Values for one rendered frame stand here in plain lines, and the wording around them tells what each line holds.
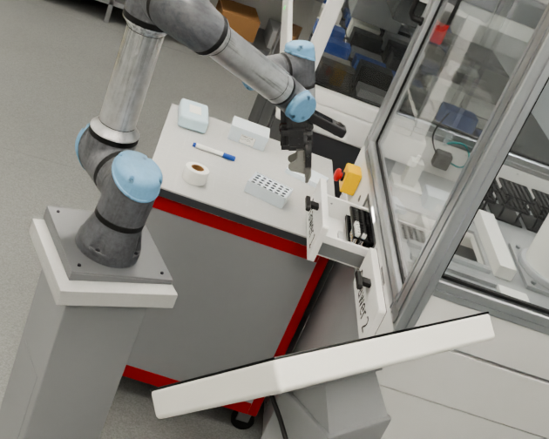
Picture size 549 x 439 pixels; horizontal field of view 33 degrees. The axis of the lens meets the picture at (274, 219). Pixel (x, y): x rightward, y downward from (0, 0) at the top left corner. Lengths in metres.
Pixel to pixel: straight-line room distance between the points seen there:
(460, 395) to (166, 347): 1.06
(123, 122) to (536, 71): 0.90
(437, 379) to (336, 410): 0.60
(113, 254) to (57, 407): 0.44
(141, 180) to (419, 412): 0.80
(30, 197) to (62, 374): 1.71
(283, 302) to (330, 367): 1.39
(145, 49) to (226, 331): 1.07
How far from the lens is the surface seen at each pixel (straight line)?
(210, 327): 2.78
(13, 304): 3.23
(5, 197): 3.81
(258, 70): 2.02
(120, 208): 2.04
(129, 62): 2.03
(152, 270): 2.15
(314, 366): 1.32
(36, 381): 2.28
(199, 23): 1.88
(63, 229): 2.16
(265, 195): 2.68
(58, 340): 2.16
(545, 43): 1.76
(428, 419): 2.14
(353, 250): 2.36
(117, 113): 2.08
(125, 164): 2.03
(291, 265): 2.65
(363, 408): 1.55
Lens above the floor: 1.91
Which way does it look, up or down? 26 degrees down
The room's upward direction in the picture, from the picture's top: 23 degrees clockwise
